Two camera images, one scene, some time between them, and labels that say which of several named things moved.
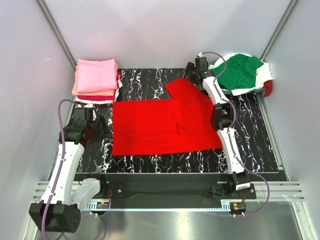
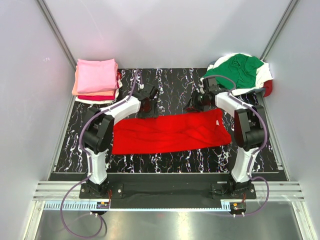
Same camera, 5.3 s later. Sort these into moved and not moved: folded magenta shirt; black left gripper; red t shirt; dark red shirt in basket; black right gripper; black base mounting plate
Moved: black right gripper; black left gripper
Not moved: dark red shirt in basket; folded magenta shirt; red t shirt; black base mounting plate
